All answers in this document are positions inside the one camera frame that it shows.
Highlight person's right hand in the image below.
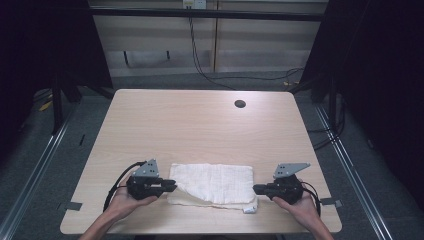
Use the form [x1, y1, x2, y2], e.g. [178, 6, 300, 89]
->
[272, 181, 322, 229]

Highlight yellow floor marker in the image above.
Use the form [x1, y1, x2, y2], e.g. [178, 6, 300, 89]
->
[38, 99, 54, 113]

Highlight dark curtain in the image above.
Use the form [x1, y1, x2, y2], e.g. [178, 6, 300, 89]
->
[299, 0, 424, 218]
[0, 0, 114, 164]

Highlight black metal stand leg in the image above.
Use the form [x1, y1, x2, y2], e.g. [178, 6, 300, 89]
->
[50, 74, 65, 135]

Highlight white wall socket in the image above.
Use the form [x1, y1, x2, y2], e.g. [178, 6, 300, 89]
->
[182, 0, 208, 10]

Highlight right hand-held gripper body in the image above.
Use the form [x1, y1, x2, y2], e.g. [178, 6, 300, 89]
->
[268, 162, 312, 206]

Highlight grey tape strip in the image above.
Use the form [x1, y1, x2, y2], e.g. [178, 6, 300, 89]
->
[319, 197, 344, 208]
[57, 201, 84, 212]

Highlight black floor cables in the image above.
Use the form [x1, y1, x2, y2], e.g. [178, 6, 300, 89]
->
[307, 94, 347, 152]

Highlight long black power cable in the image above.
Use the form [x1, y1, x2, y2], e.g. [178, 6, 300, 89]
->
[188, 8, 305, 92]

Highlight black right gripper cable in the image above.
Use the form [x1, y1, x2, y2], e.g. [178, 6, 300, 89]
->
[299, 180, 323, 218]

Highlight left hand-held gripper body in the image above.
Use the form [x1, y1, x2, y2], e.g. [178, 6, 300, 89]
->
[125, 158, 165, 201]

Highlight black horizontal metal bar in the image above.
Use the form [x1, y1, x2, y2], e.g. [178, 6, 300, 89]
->
[89, 7, 330, 22]

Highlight person's left hand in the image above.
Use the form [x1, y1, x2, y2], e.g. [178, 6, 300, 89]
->
[105, 174, 159, 222]

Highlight metal floor rail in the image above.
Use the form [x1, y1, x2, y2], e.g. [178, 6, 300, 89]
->
[0, 108, 78, 240]
[314, 103, 395, 240]

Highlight white towel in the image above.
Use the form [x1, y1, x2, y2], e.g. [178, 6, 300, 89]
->
[166, 162, 260, 215]

